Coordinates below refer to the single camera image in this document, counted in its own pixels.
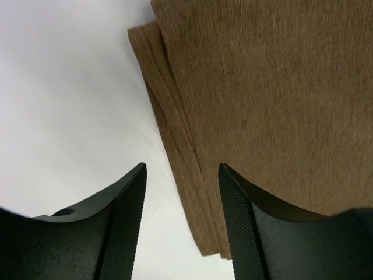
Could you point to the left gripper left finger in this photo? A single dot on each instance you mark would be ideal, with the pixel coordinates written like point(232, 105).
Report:
point(93, 239)

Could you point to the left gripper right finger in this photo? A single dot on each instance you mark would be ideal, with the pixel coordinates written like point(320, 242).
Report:
point(272, 239)

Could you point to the brown cloth napkin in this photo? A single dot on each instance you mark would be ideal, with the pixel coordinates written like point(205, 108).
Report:
point(281, 91)

